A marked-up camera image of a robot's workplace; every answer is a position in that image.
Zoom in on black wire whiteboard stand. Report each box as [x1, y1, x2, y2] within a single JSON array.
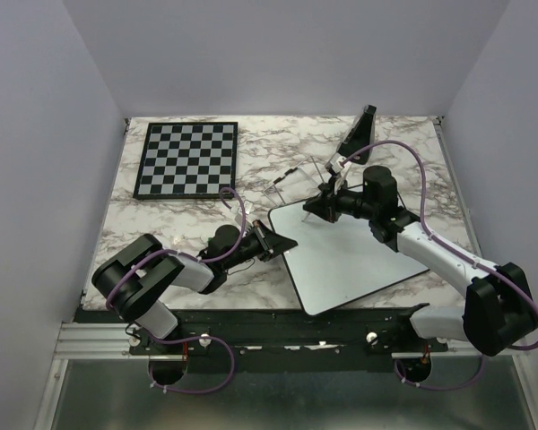
[[262, 156, 325, 207]]

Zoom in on black wedge eraser block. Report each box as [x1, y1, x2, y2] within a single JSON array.
[[337, 105, 377, 158]]

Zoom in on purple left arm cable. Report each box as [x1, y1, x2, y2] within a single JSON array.
[[106, 187, 246, 396]]

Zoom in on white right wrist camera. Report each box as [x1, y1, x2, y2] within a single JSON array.
[[325, 152, 351, 177]]

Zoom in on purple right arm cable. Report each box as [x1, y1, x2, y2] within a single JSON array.
[[340, 141, 538, 390]]

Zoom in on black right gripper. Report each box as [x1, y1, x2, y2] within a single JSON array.
[[303, 176, 377, 224]]

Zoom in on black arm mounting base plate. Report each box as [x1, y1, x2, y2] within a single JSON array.
[[74, 306, 476, 373]]

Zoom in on aluminium rail frame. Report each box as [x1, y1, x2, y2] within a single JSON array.
[[36, 116, 535, 429]]

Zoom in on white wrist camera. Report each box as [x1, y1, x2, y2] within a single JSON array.
[[325, 152, 351, 177], [230, 200, 254, 228]]

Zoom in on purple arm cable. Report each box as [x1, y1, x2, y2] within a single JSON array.
[[340, 141, 538, 390], [106, 187, 246, 396]]

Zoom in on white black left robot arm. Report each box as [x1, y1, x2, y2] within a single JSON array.
[[91, 220, 298, 354]]

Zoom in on black white chessboard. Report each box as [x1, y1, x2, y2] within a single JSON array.
[[134, 122, 239, 200]]

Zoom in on white whiteboard black frame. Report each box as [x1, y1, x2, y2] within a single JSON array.
[[268, 202, 429, 315]]

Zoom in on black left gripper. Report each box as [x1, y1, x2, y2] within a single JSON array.
[[224, 219, 298, 271]]

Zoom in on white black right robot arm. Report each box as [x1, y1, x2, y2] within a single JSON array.
[[303, 166, 538, 357]]

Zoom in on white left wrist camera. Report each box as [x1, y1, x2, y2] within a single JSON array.
[[230, 200, 254, 228]]

